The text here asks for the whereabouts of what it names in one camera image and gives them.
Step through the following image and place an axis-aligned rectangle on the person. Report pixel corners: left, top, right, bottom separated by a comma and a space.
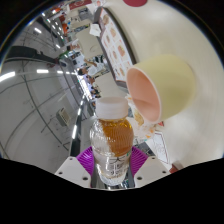
78, 61, 106, 78

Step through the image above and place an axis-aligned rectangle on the clear white-capped drink bottle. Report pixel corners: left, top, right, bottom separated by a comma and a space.
89, 96, 135, 187

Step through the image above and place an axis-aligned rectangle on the pale yellow mug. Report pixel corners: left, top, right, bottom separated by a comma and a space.
125, 54, 196, 123

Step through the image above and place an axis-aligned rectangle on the ceiling air conditioner unit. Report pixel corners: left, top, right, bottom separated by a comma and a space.
56, 107, 72, 127

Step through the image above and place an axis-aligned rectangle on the group of beige chairs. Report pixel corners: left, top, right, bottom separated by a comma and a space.
64, 6, 128, 99

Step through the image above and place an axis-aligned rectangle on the white printed leaflet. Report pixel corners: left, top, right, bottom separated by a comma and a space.
146, 131, 171, 164

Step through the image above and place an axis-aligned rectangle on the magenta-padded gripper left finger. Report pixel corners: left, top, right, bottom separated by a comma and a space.
54, 145, 98, 189

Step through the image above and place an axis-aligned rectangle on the group of ceiling lights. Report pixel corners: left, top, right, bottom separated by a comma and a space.
0, 6, 88, 141

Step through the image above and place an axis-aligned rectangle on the white crumpled napkin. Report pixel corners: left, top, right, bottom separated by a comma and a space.
89, 23, 102, 37

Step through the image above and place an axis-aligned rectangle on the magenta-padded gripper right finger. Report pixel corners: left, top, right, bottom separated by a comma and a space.
128, 145, 171, 189

